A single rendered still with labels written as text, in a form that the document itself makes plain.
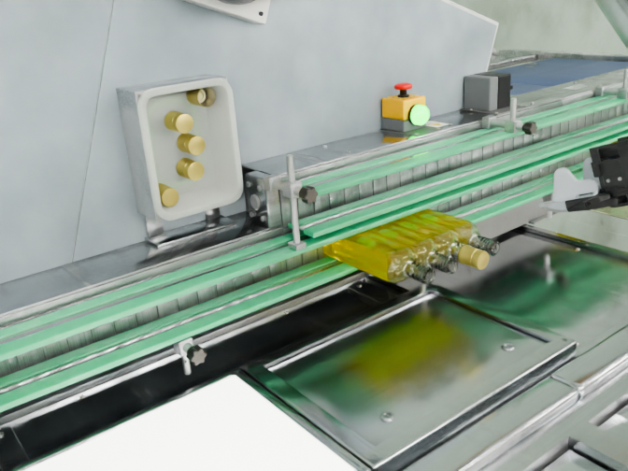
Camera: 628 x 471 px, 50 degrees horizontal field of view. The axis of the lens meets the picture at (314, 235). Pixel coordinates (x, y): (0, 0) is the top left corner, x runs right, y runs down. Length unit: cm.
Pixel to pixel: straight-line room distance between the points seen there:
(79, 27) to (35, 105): 14
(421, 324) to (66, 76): 75
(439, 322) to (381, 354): 15
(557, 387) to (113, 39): 90
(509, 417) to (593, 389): 18
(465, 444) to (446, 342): 27
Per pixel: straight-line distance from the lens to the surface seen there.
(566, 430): 107
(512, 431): 102
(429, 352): 118
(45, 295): 110
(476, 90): 169
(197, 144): 120
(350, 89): 147
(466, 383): 110
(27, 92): 115
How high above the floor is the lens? 186
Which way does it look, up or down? 49 degrees down
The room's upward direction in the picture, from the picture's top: 112 degrees clockwise
